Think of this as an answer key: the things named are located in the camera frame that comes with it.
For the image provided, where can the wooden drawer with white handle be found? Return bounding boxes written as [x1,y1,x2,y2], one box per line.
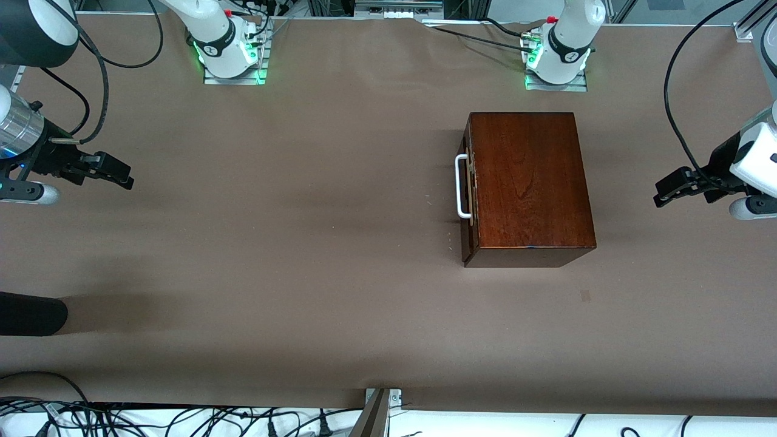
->
[455,124,481,245]

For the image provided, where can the brown table cover sheet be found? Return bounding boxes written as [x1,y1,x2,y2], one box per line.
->
[0,13,777,419]

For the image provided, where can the aluminium frame rail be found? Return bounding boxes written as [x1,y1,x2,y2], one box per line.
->
[0,63,27,92]

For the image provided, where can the aluminium profile with bracket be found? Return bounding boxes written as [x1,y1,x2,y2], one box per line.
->
[349,388,403,437]

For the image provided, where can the grey power strip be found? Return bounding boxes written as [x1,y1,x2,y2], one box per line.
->
[355,0,444,15]

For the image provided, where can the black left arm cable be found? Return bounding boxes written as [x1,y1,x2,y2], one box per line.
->
[663,0,748,189]

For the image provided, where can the dark brown wooden cabinet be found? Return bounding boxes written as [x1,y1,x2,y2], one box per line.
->
[460,112,597,269]

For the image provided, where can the black rounded cylinder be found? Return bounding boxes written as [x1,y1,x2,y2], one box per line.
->
[0,291,69,337]

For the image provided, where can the aluminium arm base plate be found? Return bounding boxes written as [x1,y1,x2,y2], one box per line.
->
[524,68,589,93]
[203,24,269,86]

